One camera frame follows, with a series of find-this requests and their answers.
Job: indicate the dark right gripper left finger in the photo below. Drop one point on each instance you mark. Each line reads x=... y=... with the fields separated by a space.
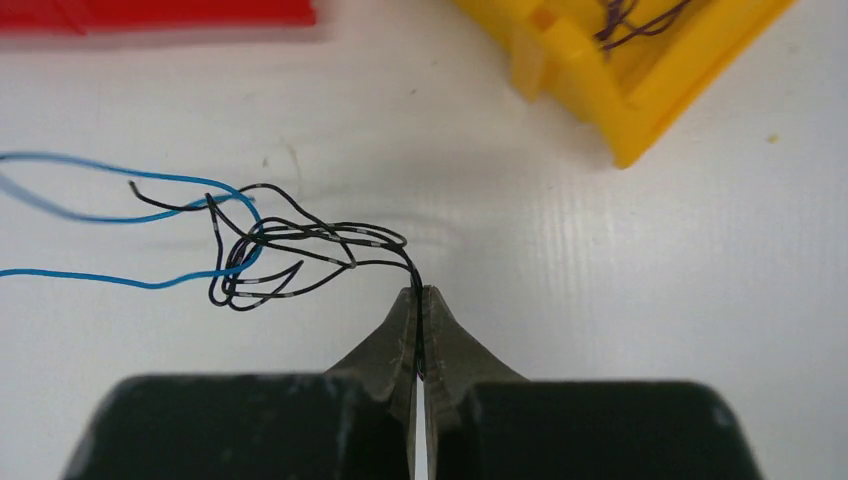
x=355 y=420

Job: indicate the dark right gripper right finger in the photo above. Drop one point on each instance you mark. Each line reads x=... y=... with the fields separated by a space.
x=486 y=421

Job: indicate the yellow plastic bin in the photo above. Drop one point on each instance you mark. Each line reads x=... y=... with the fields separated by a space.
x=628 y=68

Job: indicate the right red plastic bin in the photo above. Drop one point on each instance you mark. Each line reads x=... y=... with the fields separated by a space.
x=81 y=17

